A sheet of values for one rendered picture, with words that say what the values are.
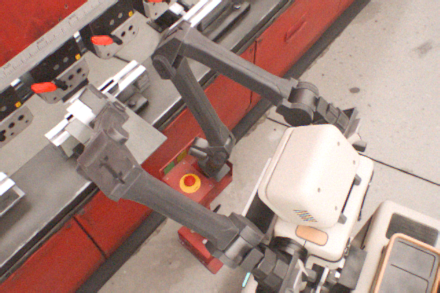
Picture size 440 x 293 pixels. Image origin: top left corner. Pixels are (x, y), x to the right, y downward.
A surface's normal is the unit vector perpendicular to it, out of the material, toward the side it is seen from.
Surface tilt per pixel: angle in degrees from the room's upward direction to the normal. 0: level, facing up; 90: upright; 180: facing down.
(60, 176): 0
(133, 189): 63
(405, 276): 0
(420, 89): 0
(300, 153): 43
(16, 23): 90
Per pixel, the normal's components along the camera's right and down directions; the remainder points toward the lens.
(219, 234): 0.47, 0.47
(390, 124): 0.00, -0.45
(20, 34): 0.77, 0.58
